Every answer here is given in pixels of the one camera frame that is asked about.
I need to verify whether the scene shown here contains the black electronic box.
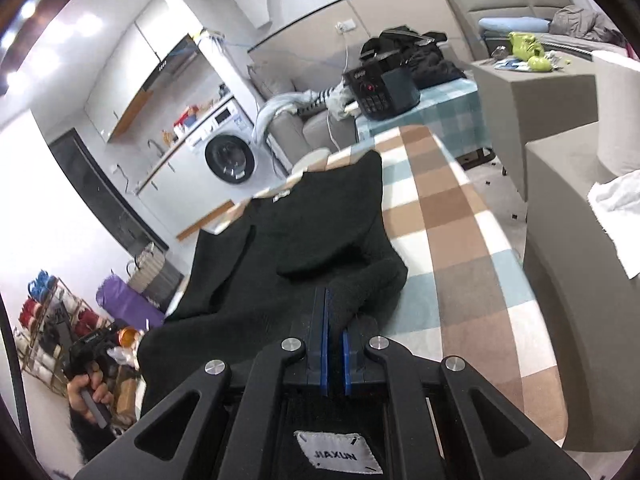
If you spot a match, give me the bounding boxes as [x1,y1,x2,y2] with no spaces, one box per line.
[342,55,421,122]

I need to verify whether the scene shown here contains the white wall cabinets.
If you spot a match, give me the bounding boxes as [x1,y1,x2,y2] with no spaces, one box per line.
[84,0,202,142]

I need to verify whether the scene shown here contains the black knit sweater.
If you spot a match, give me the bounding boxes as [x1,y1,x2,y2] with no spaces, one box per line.
[136,150,408,480]

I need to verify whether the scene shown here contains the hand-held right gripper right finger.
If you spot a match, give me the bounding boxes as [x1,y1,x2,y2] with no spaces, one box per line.
[341,317,593,480]

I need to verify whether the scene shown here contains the purple bag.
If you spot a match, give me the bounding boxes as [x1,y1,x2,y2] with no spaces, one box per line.
[96,275,166,332]

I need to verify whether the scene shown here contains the striped grey laundry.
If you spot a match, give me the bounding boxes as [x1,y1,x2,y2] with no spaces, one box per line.
[254,87,357,133]

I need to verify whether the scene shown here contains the white kitchen counter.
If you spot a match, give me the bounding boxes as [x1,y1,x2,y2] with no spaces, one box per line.
[127,95,236,198]

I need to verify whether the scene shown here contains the grey cube table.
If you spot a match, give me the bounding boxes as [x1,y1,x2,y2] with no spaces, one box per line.
[470,52,601,202]

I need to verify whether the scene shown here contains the white towel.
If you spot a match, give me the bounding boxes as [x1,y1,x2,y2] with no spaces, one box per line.
[587,170,640,279]

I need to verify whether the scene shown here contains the light blue pillow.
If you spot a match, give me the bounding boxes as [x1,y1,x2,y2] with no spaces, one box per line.
[478,16,551,37]

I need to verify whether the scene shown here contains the person's left hand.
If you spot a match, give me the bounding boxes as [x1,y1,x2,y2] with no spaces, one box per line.
[66,374,115,423]

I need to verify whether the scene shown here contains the white washing machine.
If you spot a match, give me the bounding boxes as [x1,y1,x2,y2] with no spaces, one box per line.
[187,92,282,206]

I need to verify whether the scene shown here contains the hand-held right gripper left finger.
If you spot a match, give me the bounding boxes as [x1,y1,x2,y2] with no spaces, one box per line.
[74,287,331,480]

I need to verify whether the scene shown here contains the woven basket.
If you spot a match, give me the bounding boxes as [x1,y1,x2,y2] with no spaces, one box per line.
[126,241,167,294]

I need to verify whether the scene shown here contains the white power cable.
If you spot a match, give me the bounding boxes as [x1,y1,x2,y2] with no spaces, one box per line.
[326,32,352,152]

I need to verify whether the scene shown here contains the blue checked tablecloth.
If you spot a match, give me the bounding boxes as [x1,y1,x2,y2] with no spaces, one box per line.
[354,77,493,161]

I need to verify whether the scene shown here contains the brown blue checked blanket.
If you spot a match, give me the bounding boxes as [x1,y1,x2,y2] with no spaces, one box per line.
[197,125,573,453]

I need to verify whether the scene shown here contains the pile of black clothes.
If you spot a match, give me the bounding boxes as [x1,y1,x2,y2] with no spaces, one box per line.
[360,25,468,88]

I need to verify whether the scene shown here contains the grey upholstered block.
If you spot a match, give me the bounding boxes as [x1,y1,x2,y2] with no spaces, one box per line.
[522,122,640,453]

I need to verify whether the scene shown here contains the grey jacket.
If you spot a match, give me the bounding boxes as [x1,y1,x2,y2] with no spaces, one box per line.
[548,6,627,44]

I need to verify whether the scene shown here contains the black tall appliance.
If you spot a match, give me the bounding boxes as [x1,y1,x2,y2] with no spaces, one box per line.
[49,127,169,257]

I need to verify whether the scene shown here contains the grey sofa with laundry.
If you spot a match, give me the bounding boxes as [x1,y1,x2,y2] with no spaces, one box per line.
[249,60,362,163]

